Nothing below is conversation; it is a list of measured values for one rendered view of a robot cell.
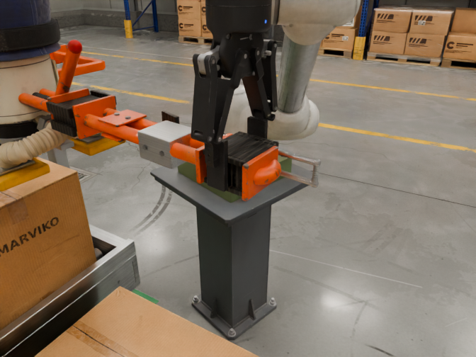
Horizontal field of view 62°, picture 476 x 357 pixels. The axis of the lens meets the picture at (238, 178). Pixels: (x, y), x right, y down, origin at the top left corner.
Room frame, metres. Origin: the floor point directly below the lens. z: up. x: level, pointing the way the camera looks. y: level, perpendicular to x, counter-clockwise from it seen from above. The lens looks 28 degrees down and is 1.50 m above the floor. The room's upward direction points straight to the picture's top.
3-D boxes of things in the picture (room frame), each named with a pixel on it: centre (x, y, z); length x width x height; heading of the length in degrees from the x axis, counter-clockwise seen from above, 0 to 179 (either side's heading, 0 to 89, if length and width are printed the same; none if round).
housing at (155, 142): (0.56, 0.11, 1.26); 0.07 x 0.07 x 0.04; 54
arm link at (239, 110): (1.45, 0.01, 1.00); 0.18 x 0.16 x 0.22; 89
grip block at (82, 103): (0.69, 0.28, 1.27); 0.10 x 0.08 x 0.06; 144
